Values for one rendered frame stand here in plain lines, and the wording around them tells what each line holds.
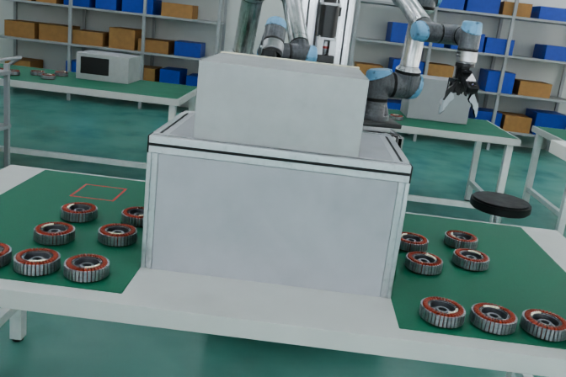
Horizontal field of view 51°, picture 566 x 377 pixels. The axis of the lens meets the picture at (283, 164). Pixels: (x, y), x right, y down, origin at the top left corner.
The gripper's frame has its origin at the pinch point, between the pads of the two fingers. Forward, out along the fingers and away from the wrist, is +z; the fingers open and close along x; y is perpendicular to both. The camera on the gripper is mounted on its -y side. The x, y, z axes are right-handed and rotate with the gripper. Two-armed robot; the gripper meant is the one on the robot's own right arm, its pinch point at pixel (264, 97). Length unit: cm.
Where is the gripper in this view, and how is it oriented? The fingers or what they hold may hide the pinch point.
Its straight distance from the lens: 192.1
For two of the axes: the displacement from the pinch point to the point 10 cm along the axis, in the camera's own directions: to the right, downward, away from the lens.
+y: -0.4, 5.1, 8.6
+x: -9.9, -1.2, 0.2
